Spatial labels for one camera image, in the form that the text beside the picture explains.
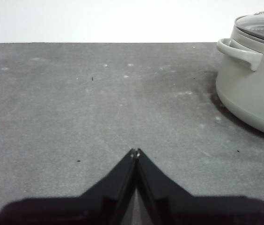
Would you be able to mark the green electric cooking pot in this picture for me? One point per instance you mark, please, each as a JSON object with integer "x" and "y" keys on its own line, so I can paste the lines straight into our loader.
{"x": 251, "y": 93}

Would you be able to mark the glass lid with green knob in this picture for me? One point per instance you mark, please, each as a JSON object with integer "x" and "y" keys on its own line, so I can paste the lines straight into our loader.
{"x": 263, "y": 25}

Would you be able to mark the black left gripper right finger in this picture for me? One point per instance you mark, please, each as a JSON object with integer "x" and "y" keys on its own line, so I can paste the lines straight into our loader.
{"x": 192, "y": 211}

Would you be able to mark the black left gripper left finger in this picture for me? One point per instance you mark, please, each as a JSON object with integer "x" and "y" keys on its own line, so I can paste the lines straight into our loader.
{"x": 75, "y": 211}

